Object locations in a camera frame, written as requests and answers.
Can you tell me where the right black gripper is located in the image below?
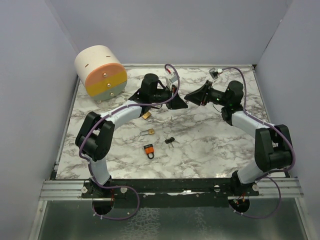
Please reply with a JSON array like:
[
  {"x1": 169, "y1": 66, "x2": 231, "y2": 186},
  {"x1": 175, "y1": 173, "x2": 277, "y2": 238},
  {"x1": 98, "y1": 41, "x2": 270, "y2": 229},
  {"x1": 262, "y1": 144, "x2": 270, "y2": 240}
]
[{"x1": 184, "y1": 80, "x2": 230, "y2": 107}]

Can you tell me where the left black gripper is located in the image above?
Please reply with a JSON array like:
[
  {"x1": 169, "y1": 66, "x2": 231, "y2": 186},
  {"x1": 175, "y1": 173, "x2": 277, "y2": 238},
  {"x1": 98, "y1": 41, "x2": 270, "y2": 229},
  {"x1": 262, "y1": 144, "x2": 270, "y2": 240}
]
[{"x1": 150, "y1": 84, "x2": 188, "y2": 110}]

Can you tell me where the large brass padlock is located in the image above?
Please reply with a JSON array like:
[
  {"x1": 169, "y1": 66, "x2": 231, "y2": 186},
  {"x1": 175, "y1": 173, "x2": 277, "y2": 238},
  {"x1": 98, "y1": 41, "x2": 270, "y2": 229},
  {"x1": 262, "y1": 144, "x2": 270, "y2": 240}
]
[{"x1": 142, "y1": 111, "x2": 154, "y2": 122}]

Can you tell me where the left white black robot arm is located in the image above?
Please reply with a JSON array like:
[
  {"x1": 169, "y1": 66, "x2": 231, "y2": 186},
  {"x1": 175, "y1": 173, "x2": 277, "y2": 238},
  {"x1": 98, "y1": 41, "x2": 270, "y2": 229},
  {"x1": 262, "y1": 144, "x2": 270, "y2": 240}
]
[{"x1": 75, "y1": 72, "x2": 188, "y2": 198}]

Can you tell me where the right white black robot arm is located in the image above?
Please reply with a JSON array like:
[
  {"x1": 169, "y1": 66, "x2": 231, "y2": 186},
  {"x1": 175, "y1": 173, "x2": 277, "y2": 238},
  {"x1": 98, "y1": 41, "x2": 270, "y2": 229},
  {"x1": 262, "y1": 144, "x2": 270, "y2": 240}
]
[{"x1": 184, "y1": 80, "x2": 293, "y2": 196}]

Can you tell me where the black head key bunch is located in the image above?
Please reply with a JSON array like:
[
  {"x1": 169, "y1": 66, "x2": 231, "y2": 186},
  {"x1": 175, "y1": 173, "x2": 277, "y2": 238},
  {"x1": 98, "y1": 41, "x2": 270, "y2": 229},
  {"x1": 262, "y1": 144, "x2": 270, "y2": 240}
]
[{"x1": 164, "y1": 137, "x2": 179, "y2": 148}]

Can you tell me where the small brass padlock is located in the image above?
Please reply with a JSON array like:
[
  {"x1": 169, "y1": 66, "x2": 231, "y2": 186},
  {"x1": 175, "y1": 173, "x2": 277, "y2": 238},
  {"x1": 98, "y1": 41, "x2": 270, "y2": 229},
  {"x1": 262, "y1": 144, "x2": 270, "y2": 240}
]
[{"x1": 139, "y1": 128, "x2": 155, "y2": 136}]

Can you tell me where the orange black padlock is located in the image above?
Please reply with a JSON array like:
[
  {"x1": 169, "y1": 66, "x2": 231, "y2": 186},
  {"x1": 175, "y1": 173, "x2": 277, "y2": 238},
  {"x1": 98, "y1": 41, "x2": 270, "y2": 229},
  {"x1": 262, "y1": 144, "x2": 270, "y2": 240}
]
[{"x1": 143, "y1": 144, "x2": 155, "y2": 160}]

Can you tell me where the round pastel drawer box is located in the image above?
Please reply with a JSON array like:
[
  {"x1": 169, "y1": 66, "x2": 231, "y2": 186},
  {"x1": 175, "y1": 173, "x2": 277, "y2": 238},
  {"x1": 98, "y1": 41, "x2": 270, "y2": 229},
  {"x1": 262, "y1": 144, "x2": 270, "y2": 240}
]
[{"x1": 74, "y1": 45, "x2": 128, "y2": 102}]

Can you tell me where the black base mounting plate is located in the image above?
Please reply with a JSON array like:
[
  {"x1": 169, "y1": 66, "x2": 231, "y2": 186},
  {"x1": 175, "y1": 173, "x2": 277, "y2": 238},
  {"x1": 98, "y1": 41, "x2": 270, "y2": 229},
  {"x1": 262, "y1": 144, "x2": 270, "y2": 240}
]
[{"x1": 81, "y1": 178, "x2": 259, "y2": 209}]

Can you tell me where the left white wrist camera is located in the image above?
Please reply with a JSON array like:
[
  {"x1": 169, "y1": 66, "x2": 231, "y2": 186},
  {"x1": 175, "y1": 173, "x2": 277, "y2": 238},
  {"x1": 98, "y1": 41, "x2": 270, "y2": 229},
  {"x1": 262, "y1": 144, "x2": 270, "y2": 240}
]
[{"x1": 165, "y1": 72, "x2": 178, "y2": 90}]

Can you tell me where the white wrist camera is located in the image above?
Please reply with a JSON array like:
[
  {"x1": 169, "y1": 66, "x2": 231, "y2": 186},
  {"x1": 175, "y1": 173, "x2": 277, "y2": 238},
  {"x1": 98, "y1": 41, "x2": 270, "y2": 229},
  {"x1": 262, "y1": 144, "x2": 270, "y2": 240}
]
[
  {"x1": 208, "y1": 67, "x2": 223, "y2": 80},
  {"x1": 165, "y1": 72, "x2": 178, "y2": 90}
]

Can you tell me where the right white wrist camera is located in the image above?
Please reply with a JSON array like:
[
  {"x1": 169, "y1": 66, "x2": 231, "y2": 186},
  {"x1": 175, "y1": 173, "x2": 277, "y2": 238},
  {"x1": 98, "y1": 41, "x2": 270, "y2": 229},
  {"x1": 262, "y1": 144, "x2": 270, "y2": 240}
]
[{"x1": 208, "y1": 67, "x2": 223, "y2": 80}]

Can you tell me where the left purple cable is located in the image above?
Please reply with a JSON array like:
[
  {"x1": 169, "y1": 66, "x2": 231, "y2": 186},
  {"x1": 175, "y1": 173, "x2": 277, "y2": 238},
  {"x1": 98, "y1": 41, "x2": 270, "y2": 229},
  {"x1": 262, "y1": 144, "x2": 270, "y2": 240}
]
[{"x1": 78, "y1": 63, "x2": 181, "y2": 221}]

